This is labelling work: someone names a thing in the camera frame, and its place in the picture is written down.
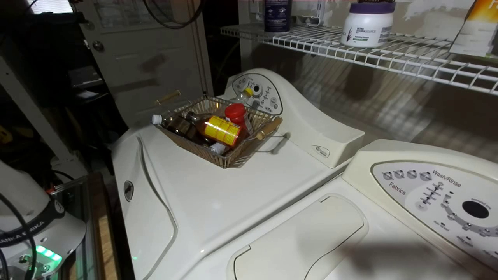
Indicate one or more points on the small dark brown bottles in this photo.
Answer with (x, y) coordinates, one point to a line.
(181, 127)

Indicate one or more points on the black cylindrical canister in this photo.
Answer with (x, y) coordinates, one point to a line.
(277, 16)

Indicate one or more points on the white wire shelf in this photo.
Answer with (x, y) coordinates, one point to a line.
(417, 57)

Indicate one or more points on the woven wire basket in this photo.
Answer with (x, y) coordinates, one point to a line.
(257, 128)

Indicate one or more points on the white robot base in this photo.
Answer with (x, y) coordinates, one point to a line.
(36, 232)

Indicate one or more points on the orange white box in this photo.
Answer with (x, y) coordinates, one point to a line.
(479, 30)

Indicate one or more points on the yellow cylindrical container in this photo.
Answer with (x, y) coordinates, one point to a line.
(221, 130)

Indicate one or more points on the red bottle cap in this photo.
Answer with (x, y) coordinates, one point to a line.
(235, 113)

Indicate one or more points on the white jar purple lid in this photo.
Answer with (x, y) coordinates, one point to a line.
(367, 24)

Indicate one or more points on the white left washing machine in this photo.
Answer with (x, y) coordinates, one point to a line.
(179, 208)

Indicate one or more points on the white right dryer machine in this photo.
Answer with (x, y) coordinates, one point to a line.
(397, 212)

